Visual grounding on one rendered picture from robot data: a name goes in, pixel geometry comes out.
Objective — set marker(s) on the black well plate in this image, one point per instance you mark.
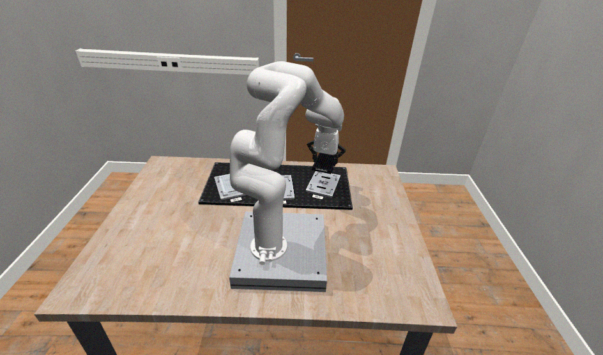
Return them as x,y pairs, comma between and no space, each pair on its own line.
324,163

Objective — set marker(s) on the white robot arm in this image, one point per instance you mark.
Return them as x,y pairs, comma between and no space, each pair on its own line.
264,148

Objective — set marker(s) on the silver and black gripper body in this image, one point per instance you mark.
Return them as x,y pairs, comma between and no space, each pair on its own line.
326,143

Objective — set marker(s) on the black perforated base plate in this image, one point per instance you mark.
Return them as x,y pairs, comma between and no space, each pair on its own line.
300,175

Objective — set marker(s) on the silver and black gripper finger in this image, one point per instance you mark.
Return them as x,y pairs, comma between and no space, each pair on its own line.
343,150
314,157

